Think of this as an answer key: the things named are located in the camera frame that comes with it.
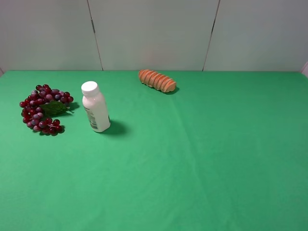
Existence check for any green table cloth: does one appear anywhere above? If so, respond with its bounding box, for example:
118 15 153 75
0 71 308 231

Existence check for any white plastic bottle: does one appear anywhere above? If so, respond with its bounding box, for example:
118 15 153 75
81 81 111 133

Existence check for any red purple grape bunch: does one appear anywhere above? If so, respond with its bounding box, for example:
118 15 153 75
19 84 74 136

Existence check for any sliced orange bread loaf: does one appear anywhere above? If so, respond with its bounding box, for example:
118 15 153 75
138 69 177 93

